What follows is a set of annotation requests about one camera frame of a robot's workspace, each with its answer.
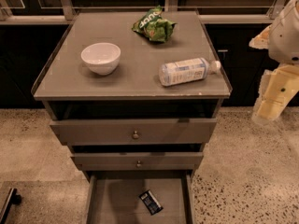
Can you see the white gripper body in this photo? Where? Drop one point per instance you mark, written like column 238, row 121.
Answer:
column 284, row 37

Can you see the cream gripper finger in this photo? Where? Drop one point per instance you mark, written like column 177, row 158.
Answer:
column 260, row 41
column 276, row 90

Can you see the blue rxbar wrapper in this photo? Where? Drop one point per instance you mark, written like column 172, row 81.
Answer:
column 150, row 201

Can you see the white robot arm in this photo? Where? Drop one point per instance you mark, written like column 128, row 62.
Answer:
column 288, row 13

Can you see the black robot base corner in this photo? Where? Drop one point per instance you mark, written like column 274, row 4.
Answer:
column 13, row 198

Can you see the grey top drawer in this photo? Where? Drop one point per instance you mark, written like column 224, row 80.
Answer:
column 92, row 132

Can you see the grey drawer cabinet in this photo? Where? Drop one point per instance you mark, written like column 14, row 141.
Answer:
column 70, row 90

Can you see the grey middle drawer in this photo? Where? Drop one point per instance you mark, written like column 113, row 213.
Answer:
column 137, row 161

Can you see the clear plastic water bottle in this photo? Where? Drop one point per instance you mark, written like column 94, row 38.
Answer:
column 187, row 71

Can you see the green chip bag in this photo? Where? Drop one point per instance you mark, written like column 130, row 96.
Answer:
column 153, row 26

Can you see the white ceramic bowl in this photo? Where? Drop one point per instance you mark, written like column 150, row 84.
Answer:
column 101, row 58

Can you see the metal railing frame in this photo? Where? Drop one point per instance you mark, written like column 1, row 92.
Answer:
column 210, row 11

